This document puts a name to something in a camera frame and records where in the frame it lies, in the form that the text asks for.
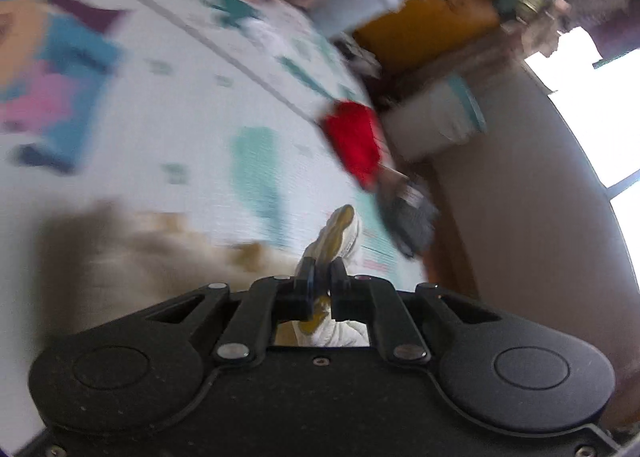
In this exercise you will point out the cream baby garment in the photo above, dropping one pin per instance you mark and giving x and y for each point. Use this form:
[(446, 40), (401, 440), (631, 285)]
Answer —
[(336, 232)]

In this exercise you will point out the red garment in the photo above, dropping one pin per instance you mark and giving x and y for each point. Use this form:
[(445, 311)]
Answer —
[(352, 139)]

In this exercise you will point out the pale blue storage box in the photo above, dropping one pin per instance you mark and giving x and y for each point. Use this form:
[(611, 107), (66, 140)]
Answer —
[(357, 2)]

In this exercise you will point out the printed play mat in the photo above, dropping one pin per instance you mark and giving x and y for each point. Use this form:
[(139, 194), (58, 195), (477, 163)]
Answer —
[(165, 102)]

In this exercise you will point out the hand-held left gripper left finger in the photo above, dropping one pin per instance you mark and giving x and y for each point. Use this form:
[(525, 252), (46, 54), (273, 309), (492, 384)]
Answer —
[(306, 282)]

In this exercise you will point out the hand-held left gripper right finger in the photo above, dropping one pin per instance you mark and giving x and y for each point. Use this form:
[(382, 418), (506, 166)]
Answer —
[(339, 282)]

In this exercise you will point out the grey knitted garment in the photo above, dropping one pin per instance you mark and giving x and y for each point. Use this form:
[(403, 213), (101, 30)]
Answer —
[(407, 222)]

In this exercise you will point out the white bin with teal rim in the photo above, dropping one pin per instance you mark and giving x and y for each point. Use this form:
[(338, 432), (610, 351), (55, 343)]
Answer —
[(434, 119)]

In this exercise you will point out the yellow cabinet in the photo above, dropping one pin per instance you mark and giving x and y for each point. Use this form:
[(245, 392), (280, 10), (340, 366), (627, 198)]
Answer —
[(425, 22)]

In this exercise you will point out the small white cloth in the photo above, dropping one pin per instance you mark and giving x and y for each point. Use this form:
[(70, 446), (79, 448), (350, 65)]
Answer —
[(264, 34)]

